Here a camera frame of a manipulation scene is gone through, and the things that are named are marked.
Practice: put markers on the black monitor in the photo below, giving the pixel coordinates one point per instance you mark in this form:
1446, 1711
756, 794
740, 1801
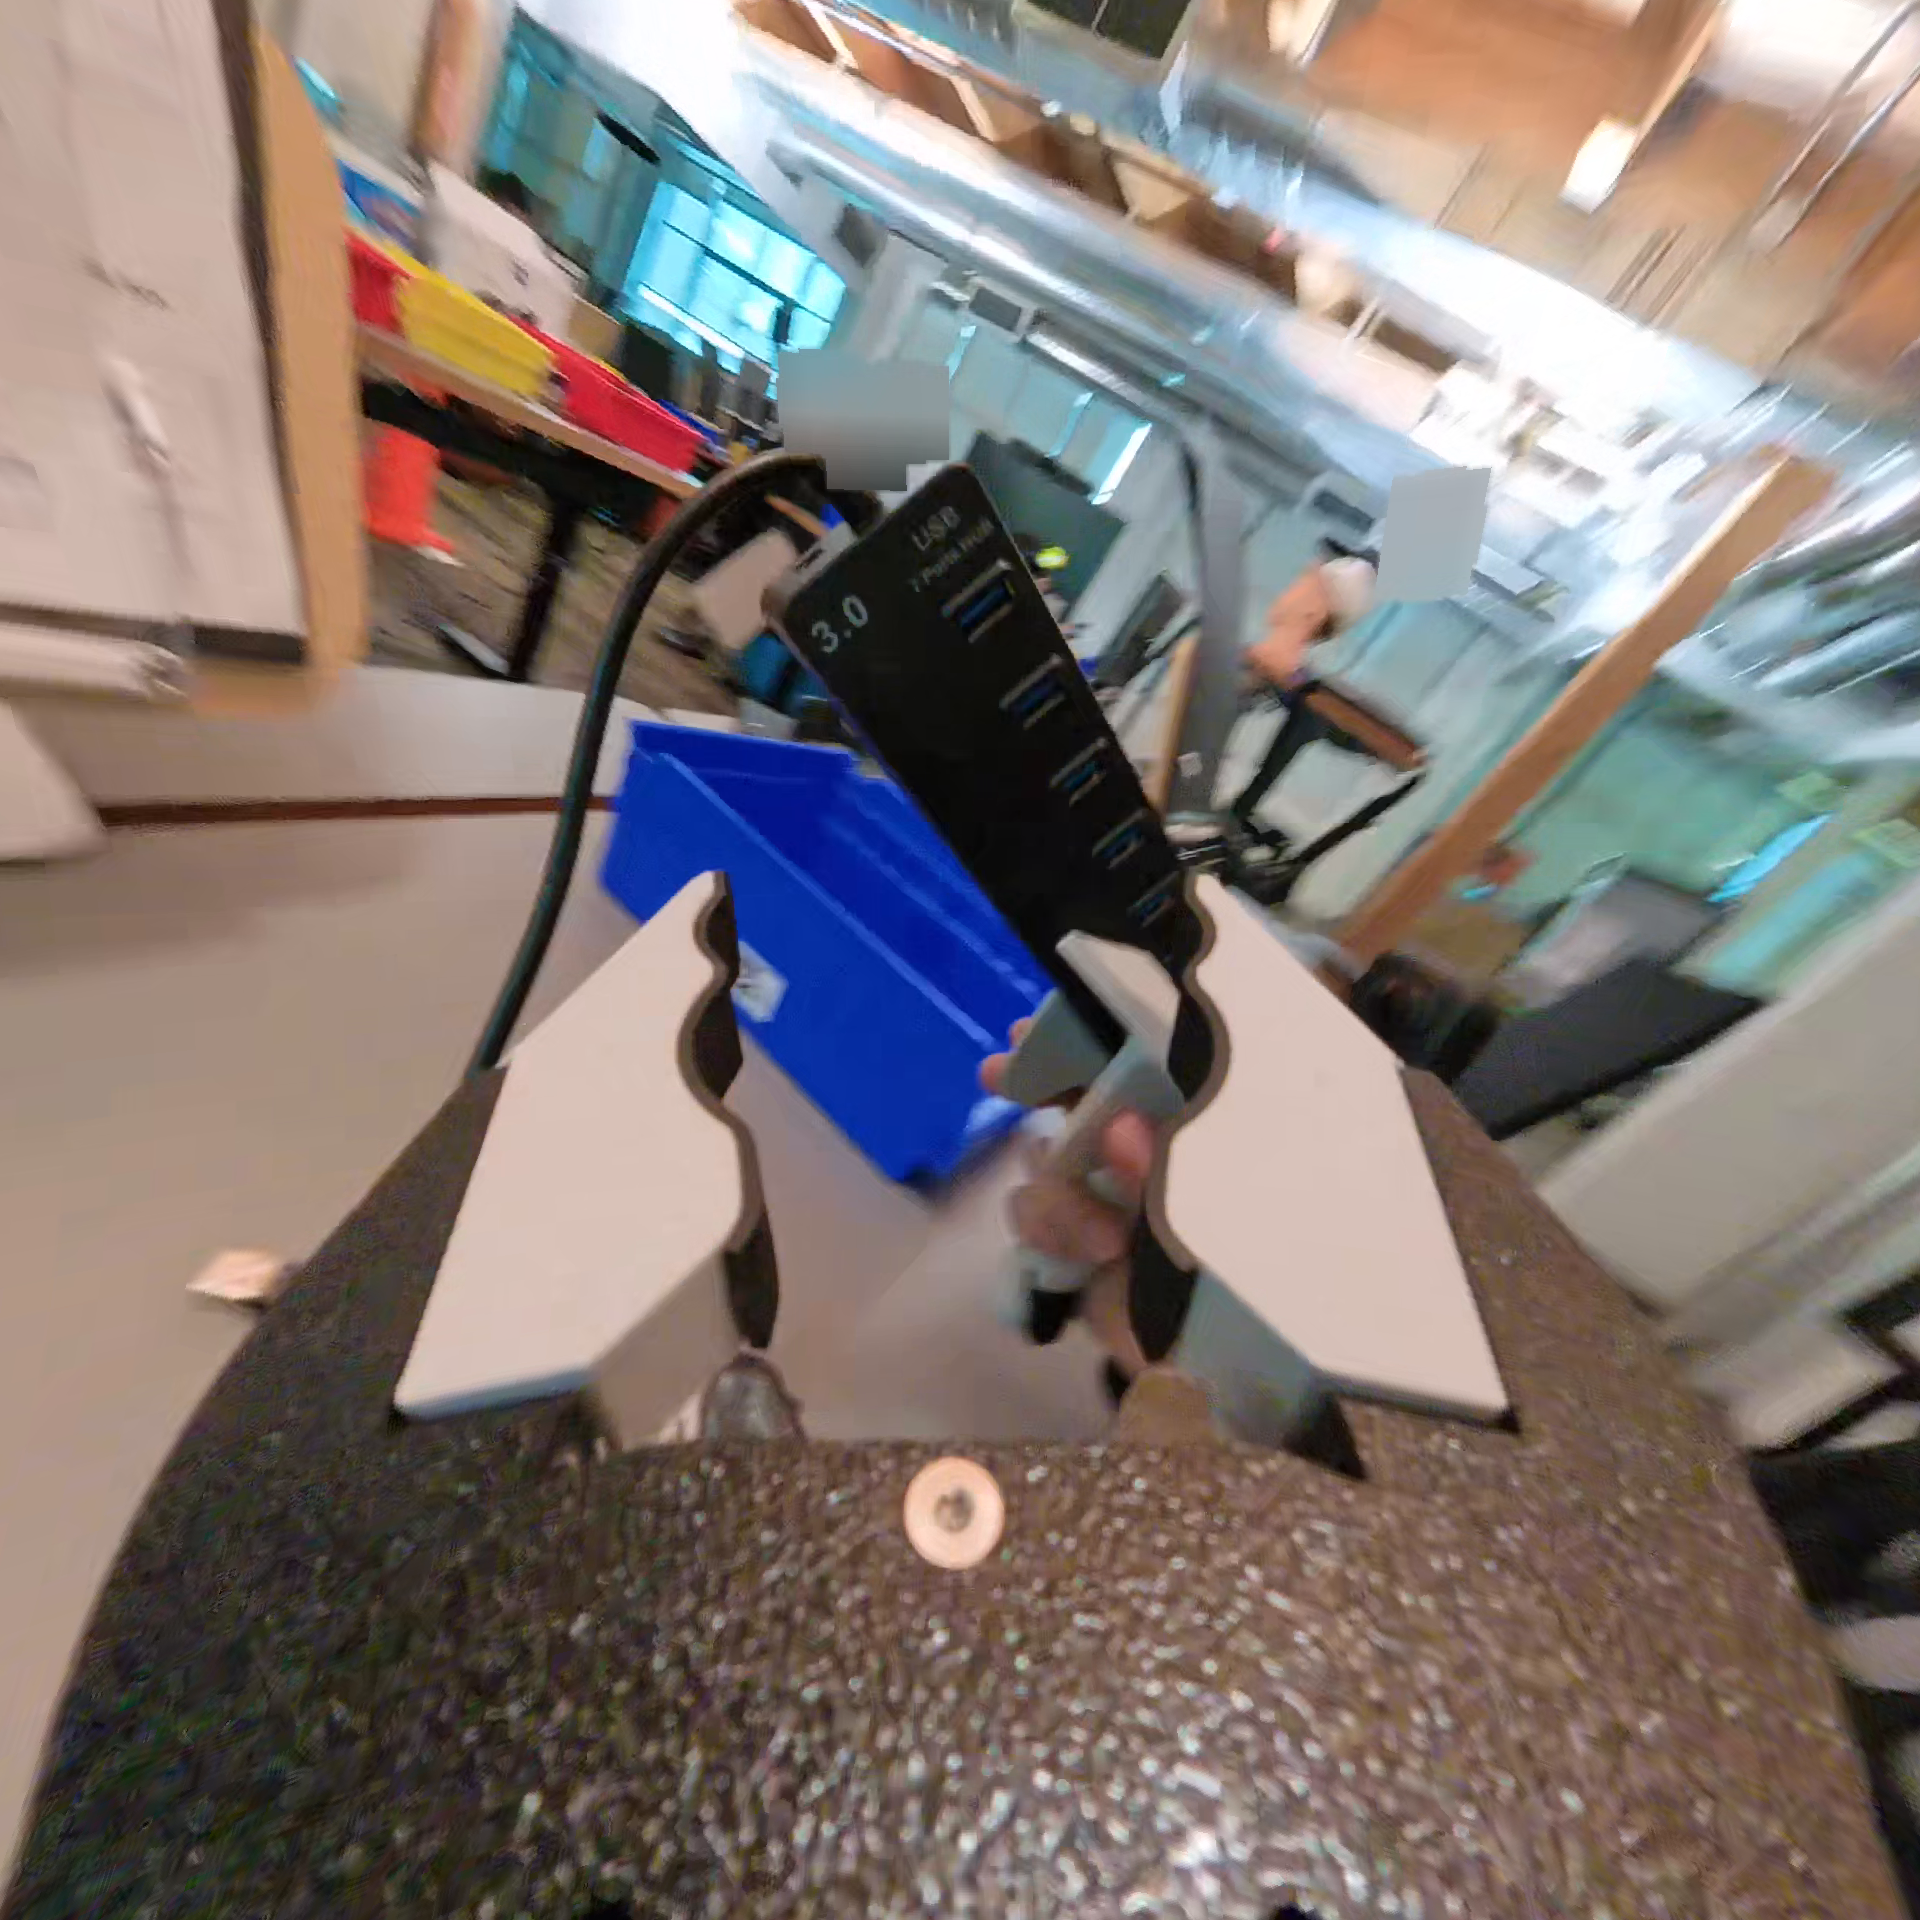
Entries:
1050, 510

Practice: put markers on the white cardboard box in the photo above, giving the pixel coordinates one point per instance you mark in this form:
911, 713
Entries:
495, 254

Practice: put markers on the white flat stand base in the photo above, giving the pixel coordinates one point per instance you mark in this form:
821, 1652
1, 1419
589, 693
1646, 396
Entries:
37, 794

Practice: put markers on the orange cone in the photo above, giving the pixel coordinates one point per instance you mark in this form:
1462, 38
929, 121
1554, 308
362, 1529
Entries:
398, 479

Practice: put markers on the wooden post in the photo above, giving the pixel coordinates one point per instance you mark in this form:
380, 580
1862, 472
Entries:
1590, 704

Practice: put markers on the blue plastic bin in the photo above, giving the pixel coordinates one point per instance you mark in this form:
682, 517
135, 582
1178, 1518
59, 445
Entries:
839, 929

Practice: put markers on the small paper scrap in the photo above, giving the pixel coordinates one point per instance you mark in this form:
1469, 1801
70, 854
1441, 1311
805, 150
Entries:
232, 1275

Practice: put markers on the silver air duct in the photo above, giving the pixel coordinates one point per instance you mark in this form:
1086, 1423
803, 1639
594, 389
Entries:
1230, 135

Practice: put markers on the yellow plastic bin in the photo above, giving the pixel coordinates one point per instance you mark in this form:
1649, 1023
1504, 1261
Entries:
472, 337

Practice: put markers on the red plastic bin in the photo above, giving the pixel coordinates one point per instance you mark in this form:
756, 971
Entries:
630, 412
371, 285

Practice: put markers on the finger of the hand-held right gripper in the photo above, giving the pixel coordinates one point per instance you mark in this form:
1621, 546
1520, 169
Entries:
1042, 1057
1122, 978

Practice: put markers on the black usb hub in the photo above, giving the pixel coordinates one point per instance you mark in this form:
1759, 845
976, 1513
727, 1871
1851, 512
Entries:
960, 675

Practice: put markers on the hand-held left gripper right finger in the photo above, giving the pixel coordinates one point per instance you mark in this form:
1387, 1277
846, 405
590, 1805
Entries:
1320, 1200

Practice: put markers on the standing desk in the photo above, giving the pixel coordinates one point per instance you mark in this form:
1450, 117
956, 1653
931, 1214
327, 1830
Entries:
1387, 735

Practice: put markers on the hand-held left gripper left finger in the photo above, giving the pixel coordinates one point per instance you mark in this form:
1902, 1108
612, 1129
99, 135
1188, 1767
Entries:
585, 1200

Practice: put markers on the wooden table with black legs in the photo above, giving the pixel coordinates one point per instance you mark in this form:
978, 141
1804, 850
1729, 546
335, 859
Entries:
542, 578

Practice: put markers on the person's right hand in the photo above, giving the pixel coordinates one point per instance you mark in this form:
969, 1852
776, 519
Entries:
1071, 1207

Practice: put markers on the instruction sheet board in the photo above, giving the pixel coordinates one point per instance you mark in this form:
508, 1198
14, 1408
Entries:
120, 375

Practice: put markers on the wooden clipboard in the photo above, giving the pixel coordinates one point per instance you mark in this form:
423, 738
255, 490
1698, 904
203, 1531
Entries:
322, 375

